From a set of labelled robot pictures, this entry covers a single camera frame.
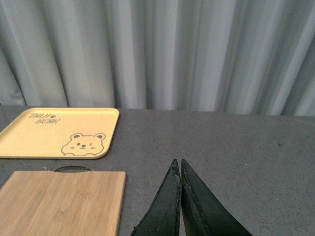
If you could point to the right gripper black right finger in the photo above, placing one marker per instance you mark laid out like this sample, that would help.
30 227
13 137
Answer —
203 214

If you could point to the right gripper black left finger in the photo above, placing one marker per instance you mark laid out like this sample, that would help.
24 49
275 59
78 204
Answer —
163 216

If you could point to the bamboo cutting board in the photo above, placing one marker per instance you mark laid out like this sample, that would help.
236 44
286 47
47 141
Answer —
47 203

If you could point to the yellow bear tray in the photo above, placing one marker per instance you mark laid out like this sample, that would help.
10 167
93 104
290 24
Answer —
59 133

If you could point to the grey curtain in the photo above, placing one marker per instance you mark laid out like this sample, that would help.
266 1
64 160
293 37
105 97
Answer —
235 56

